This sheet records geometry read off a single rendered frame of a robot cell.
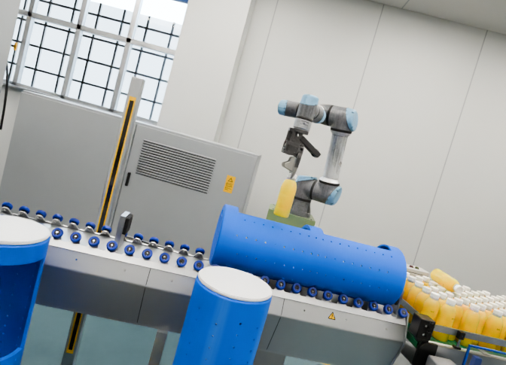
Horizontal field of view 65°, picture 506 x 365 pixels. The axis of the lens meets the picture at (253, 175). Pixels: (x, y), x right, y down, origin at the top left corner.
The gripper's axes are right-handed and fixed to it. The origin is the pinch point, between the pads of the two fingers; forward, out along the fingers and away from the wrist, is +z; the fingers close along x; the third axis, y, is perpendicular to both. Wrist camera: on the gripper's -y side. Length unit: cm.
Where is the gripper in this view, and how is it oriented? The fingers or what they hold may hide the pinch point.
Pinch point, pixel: (292, 175)
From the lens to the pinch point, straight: 173.2
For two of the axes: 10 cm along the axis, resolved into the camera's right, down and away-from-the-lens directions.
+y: -9.5, -2.7, -1.1
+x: 0.9, 0.8, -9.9
